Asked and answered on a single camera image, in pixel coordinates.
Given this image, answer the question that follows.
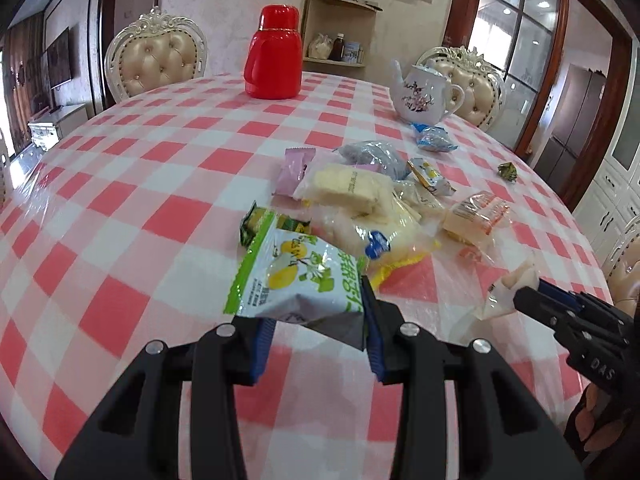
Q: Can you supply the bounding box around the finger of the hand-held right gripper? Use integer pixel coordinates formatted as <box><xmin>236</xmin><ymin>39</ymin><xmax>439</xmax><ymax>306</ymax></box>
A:
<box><xmin>537</xmin><ymin>279</ymin><xmax>634</xmax><ymax>337</ymax></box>
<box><xmin>512</xmin><ymin>286</ymin><xmax>597</xmax><ymax>349</ymax></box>

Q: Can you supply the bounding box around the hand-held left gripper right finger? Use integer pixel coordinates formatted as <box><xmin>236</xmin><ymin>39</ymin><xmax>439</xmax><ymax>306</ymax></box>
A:
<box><xmin>361</xmin><ymin>275</ymin><xmax>586</xmax><ymax>480</ymax></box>

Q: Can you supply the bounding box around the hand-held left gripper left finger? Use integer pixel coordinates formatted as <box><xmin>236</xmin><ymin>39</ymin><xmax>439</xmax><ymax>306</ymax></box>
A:
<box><xmin>54</xmin><ymin>316</ymin><xmax>277</xmax><ymax>480</ymax></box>

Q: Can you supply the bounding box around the clear cream snack packet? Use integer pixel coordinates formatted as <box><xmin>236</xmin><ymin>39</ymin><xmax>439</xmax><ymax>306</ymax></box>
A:
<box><xmin>475</xmin><ymin>255</ymin><xmax>541</xmax><ymax>322</ymax></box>

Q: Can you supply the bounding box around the green lemon print snack packet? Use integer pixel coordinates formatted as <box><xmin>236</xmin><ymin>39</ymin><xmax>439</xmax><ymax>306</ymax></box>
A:
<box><xmin>223</xmin><ymin>208</ymin><xmax>371</xmax><ymax>352</ymax></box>

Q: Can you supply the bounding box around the person's right hand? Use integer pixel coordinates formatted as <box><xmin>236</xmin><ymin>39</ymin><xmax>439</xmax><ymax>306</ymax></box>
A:
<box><xmin>564</xmin><ymin>382</ymin><xmax>621</xmax><ymax>461</ymax></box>

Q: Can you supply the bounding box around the cream tufted ornate chair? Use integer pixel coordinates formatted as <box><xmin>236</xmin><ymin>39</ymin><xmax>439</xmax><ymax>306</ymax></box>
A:
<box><xmin>104</xmin><ymin>6</ymin><xmax>208</xmax><ymax>103</ymax></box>
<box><xmin>602</xmin><ymin>215</ymin><xmax>640</xmax><ymax>321</ymax></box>
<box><xmin>416</xmin><ymin>46</ymin><xmax>507</xmax><ymax>133</ymax></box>

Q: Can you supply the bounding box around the orange striped cake packet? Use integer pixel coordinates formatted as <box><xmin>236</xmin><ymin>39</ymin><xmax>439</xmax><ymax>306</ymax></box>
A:
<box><xmin>440</xmin><ymin>190</ymin><xmax>512</xmax><ymax>248</ymax></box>

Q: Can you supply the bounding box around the large clear packet blue label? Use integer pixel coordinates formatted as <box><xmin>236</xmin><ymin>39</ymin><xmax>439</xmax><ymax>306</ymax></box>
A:
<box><xmin>307</xmin><ymin>200</ymin><xmax>441</xmax><ymax>281</ymax></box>

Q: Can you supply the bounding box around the dark green snack packet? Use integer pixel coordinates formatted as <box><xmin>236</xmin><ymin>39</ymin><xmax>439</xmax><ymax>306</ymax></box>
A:
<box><xmin>239</xmin><ymin>203</ymin><xmax>312</xmax><ymax>247</ymax></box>

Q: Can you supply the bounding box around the clear pale snack packet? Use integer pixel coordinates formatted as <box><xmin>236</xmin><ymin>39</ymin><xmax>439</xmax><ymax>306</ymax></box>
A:
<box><xmin>395</xmin><ymin>180</ymin><xmax>446</xmax><ymax>222</ymax></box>

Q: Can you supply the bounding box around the cream cake clear packet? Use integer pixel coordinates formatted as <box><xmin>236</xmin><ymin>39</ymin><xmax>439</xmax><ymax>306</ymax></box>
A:
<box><xmin>292</xmin><ymin>162</ymin><xmax>396</xmax><ymax>216</ymax></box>

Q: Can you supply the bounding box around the small yellow blue packet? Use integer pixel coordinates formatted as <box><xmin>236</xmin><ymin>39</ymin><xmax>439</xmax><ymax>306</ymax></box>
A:
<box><xmin>406</xmin><ymin>157</ymin><xmax>457</xmax><ymax>196</ymax></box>

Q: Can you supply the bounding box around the dark refrigerator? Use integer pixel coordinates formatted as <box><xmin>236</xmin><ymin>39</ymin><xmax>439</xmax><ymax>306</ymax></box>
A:
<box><xmin>532</xmin><ymin>67</ymin><xmax>608</xmax><ymax>191</ymax></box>

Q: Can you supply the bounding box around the silver grey snack packet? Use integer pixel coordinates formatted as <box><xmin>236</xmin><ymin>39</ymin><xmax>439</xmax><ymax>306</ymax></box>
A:
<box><xmin>336</xmin><ymin>140</ymin><xmax>412</xmax><ymax>181</ymax></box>

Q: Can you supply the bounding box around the pink snack packet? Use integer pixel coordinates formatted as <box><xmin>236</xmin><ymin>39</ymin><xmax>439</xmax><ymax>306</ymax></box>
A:
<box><xmin>272</xmin><ymin>147</ymin><xmax>317</xmax><ymax>197</ymax></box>

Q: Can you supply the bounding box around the small blue white packet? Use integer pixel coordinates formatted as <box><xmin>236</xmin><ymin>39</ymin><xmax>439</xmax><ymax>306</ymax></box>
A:
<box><xmin>411</xmin><ymin>122</ymin><xmax>459</xmax><ymax>152</ymax></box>

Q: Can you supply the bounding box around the pink white checkered tablecloth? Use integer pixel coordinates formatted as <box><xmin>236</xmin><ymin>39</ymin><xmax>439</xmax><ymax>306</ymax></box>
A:
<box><xmin>0</xmin><ymin>71</ymin><xmax>616</xmax><ymax>480</ymax></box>

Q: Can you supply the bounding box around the white floral teapot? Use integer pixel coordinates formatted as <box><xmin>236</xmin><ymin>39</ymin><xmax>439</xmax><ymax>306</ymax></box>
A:
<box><xmin>390</xmin><ymin>59</ymin><xmax>466</xmax><ymax>124</ymax></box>

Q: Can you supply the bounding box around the wooden framed glass door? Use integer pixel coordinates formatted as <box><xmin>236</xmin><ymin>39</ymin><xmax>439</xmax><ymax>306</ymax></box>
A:
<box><xmin>452</xmin><ymin>0</ymin><xmax>571</xmax><ymax>156</ymax></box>

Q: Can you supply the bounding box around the red thermos jug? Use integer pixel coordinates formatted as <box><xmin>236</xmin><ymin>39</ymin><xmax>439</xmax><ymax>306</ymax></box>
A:
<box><xmin>243</xmin><ymin>5</ymin><xmax>302</xmax><ymax>100</ymax></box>

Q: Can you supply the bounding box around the white television cabinet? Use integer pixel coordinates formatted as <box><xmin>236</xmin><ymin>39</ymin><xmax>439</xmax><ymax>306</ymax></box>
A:
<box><xmin>27</xmin><ymin>103</ymin><xmax>90</xmax><ymax>151</ymax></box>

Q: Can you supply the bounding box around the wooden corner shelf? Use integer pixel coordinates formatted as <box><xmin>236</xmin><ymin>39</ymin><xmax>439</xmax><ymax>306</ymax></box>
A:
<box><xmin>301</xmin><ymin>0</ymin><xmax>383</xmax><ymax>83</ymax></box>

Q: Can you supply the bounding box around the flat screen television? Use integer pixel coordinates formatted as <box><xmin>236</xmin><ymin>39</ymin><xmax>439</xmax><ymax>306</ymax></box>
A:
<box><xmin>46</xmin><ymin>27</ymin><xmax>71</xmax><ymax>91</ymax></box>

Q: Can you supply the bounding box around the brown curtain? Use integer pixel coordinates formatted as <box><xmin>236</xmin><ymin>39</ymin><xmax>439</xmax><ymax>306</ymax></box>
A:
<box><xmin>4</xmin><ymin>12</ymin><xmax>51</xmax><ymax>156</ymax></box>

